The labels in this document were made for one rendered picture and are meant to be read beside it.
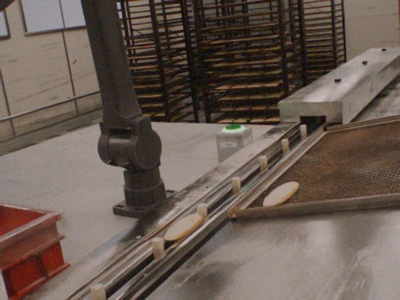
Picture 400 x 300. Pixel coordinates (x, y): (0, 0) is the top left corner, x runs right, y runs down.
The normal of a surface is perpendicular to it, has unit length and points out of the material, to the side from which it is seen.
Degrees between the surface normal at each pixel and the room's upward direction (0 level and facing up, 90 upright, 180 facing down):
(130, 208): 0
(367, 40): 90
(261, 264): 10
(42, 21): 90
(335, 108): 90
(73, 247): 0
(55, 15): 90
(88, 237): 0
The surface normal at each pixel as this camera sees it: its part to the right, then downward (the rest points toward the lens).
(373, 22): -0.48, 0.29
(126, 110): 0.72, -0.13
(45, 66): 0.87, 0.02
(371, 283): -0.27, -0.95
